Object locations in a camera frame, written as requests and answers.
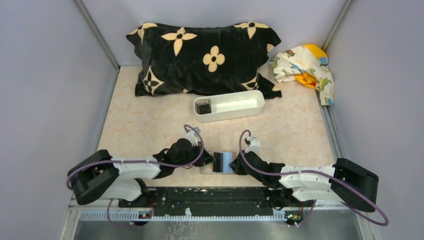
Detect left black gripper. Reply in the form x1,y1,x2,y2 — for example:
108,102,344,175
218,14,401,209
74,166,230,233
174,140,216,168

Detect grey card sleeve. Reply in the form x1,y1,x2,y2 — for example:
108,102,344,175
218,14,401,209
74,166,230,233
212,152,224,173

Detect brown leather card holder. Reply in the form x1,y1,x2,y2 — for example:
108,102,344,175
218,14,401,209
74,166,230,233
199,151,237,175

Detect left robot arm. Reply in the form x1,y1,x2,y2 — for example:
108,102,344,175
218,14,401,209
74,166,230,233
66,138,215,207

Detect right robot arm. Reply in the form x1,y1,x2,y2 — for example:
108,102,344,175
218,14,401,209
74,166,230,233
229,152,379,213

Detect stack of cards in bin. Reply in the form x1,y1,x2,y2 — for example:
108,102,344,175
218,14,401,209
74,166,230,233
194,99,212,115

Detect white oblong plastic bin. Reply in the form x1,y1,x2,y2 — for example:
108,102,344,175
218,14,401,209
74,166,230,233
193,90,265,123

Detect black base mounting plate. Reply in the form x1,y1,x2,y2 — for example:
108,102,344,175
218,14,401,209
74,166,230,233
117,186,316,218

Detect black floral pillow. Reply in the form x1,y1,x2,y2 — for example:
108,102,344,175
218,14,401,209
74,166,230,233
126,21,282,99

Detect cartoon print cloth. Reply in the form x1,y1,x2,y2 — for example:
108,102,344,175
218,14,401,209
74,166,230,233
269,44,335,106

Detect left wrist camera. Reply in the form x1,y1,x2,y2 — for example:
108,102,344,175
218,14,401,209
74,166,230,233
184,128,199,146

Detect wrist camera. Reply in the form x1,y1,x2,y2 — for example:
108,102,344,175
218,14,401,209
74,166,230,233
244,136,261,154
184,128,199,146

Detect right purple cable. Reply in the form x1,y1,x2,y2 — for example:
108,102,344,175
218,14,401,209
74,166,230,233
238,129,390,227

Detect purple cable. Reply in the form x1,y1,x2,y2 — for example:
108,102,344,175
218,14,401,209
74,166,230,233
65,124,206,191
238,129,390,227

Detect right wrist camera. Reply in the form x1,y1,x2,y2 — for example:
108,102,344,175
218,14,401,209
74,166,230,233
244,136,261,154

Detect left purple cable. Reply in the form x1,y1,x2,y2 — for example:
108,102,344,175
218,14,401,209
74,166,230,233
65,124,206,191

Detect aluminium frame rail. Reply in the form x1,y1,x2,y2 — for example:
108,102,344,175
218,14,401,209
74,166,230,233
69,187,346,226

